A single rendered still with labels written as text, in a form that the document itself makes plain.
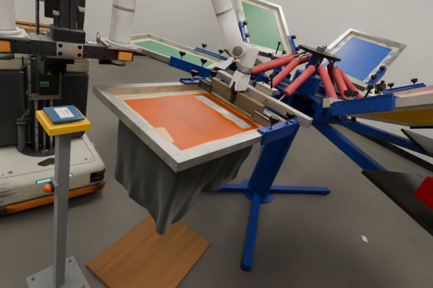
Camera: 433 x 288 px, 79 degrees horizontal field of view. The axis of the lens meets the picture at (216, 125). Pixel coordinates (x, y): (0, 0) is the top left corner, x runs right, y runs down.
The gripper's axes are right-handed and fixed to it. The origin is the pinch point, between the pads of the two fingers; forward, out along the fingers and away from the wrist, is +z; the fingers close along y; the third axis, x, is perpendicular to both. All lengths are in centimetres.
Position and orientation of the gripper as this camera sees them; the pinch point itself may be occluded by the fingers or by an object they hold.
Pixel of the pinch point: (234, 98)
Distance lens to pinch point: 139.3
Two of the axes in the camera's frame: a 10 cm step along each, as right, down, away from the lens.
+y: -6.6, 1.5, -7.3
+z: -2.8, 8.6, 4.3
